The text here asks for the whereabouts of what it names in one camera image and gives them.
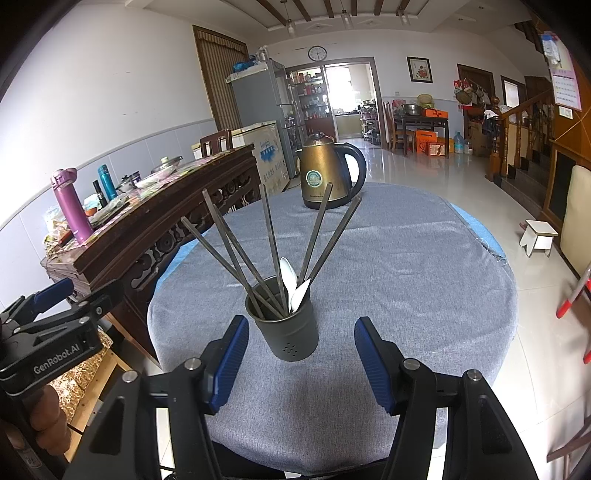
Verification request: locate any red metal frame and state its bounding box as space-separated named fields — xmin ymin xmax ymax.
xmin=555 ymin=268 xmax=591 ymax=365

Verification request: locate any glass shelf of bottles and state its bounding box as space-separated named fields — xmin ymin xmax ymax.
xmin=286 ymin=67 xmax=331 ymax=134

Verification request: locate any person's left hand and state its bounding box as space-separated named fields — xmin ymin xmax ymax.
xmin=0 ymin=382 xmax=74 ymax=453

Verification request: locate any purple thermos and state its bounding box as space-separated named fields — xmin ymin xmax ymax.
xmin=52 ymin=168 xmax=94 ymax=245

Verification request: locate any gold electric kettle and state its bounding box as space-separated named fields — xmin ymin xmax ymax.
xmin=294 ymin=131 xmax=368 ymax=210

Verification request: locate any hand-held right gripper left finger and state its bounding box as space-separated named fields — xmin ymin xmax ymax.
xmin=62 ymin=315 xmax=250 ymax=480

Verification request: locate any grey refrigerator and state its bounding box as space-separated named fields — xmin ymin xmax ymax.
xmin=226 ymin=60 xmax=298 ymax=134

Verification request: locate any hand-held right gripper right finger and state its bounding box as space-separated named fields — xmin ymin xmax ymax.
xmin=354 ymin=316 xmax=539 ymax=480

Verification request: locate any light blue cloth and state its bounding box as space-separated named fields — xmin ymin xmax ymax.
xmin=154 ymin=203 xmax=509 ymax=291

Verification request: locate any glass pot lid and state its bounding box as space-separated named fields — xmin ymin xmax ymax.
xmin=150 ymin=157 xmax=183 ymax=175

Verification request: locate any dark wooden chair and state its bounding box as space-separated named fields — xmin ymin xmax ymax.
xmin=199 ymin=129 xmax=233 ymax=160

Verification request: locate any grey utensil holder cup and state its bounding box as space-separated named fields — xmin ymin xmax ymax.
xmin=245 ymin=275 xmax=320 ymax=363

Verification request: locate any metal chopstick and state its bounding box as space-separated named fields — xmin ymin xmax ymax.
xmin=259 ymin=184 xmax=288 ymax=315
xmin=298 ymin=182 xmax=334 ymax=287
xmin=180 ymin=216 xmax=269 ymax=320
xmin=202 ymin=188 xmax=287 ymax=317
xmin=305 ymin=194 xmax=363 ymax=284

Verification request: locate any white plastic spoon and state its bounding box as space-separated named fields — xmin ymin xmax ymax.
xmin=288 ymin=278 xmax=312 ymax=315
xmin=279 ymin=257 xmax=298 ymax=315

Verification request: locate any carved dark wooden sideboard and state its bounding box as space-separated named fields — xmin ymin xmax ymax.
xmin=41 ymin=144 xmax=264 ymax=365

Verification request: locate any small white stool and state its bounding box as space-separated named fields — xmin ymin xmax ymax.
xmin=519 ymin=220 xmax=559 ymax=257

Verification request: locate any wooden stair railing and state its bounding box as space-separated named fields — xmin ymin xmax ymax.
xmin=485 ymin=90 xmax=555 ymax=181

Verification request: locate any dark wooden side table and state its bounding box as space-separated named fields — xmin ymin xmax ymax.
xmin=392 ymin=113 xmax=451 ymax=158

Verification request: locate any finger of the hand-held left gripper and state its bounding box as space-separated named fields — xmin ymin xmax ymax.
xmin=0 ymin=278 xmax=78 ymax=326
xmin=16 ymin=280 xmax=126 ymax=341

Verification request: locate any wall calendar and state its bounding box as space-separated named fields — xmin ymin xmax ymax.
xmin=549 ymin=69 xmax=583 ymax=112

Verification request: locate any grey tablecloth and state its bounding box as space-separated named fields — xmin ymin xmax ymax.
xmin=147 ymin=181 xmax=517 ymax=464

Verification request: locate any white chest freezer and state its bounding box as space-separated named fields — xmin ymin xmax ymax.
xmin=191 ymin=121 xmax=289 ymax=195

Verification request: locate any framed wall picture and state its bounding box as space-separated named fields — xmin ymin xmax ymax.
xmin=406 ymin=56 xmax=434 ymax=84

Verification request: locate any teal bottle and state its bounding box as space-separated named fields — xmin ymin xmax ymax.
xmin=97 ymin=165 xmax=118 ymax=201

